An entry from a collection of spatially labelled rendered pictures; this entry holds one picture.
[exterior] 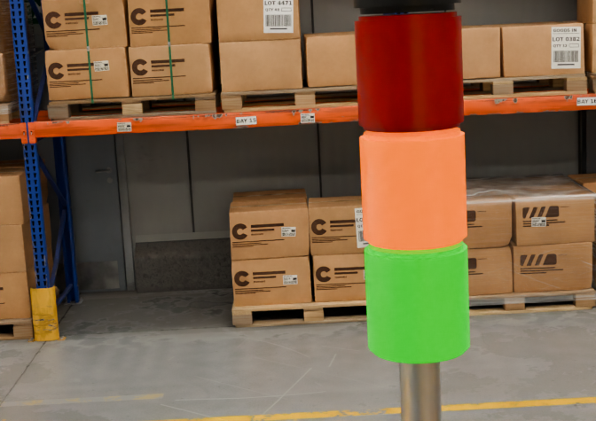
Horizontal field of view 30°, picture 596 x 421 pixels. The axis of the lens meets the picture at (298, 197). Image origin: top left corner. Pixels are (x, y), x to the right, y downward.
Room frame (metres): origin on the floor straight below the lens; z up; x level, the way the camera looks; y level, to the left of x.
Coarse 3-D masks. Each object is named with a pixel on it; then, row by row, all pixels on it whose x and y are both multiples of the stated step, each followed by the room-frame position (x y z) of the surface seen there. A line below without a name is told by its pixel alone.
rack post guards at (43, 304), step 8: (40, 288) 7.87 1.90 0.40; (48, 288) 7.87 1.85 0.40; (32, 296) 7.87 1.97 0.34; (40, 296) 7.87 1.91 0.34; (48, 296) 7.87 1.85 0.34; (32, 304) 7.88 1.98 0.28; (40, 304) 7.87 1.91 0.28; (48, 304) 7.87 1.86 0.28; (56, 304) 7.94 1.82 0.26; (32, 312) 7.89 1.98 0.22; (40, 312) 7.87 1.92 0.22; (48, 312) 7.87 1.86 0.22; (56, 312) 7.92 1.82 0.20; (40, 320) 7.87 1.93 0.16; (48, 320) 7.87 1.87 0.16; (56, 320) 7.89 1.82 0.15; (40, 328) 7.87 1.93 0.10; (48, 328) 7.87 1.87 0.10; (56, 328) 7.89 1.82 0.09; (40, 336) 7.87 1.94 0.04; (48, 336) 7.87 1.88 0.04; (56, 336) 7.88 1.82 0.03
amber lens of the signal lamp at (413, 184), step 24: (360, 144) 0.52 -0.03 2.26; (384, 144) 0.51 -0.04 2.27; (408, 144) 0.50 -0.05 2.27; (432, 144) 0.50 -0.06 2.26; (456, 144) 0.51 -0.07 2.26; (384, 168) 0.51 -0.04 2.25; (408, 168) 0.50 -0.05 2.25; (432, 168) 0.50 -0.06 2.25; (456, 168) 0.51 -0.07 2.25; (384, 192) 0.51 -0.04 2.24; (408, 192) 0.50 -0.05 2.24; (432, 192) 0.50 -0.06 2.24; (456, 192) 0.51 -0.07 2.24; (384, 216) 0.51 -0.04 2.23; (408, 216) 0.50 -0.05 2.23; (432, 216) 0.50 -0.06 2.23; (456, 216) 0.51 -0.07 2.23; (384, 240) 0.51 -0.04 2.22; (408, 240) 0.50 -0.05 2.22; (432, 240) 0.50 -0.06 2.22; (456, 240) 0.51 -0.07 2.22
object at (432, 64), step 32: (384, 32) 0.51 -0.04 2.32; (416, 32) 0.50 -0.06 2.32; (448, 32) 0.51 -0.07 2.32; (384, 64) 0.51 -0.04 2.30; (416, 64) 0.50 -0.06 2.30; (448, 64) 0.51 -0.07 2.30; (384, 96) 0.51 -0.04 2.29; (416, 96) 0.50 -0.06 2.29; (448, 96) 0.51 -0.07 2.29; (384, 128) 0.51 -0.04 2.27; (416, 128) 0.50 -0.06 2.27; (448, 128) 0.51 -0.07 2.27
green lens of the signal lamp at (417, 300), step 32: (384, 256) 0.51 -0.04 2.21; (416, 256) 0.50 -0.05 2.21; (448, 256) 0.51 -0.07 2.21; (384, 288) 0.51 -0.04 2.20; (416, 288) 0.50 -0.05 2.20; (448, 288) 0.51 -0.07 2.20; (384, 320) 0.51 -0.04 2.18; (416, 320) 0.50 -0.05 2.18; (448, 320) 0.50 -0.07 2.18; (384, 352) 0.51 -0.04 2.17; (416, 352) 0.50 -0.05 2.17; (448, 352) 0.50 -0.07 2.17
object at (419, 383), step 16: (368, 0) 0.51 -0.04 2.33; (384, 0) 0.51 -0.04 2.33; (400, 0) 0.50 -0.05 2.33; (416, 0) 0.50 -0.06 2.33; (432, 0) 0.50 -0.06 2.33; (448, 0) 0.51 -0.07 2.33; (400, 368) 0.53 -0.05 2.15; (416, 368) 0.52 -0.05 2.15; (432, 368) 0.52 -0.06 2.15; (400, 384) 0.53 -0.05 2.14; (416, 384) 0.52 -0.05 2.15; (432, 384) 0.52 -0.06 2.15; (416, 400) 0.52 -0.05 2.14; (432, 400) 0.52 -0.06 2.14; (416, 416) 0.52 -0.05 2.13; (432, 416) 0.52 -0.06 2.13
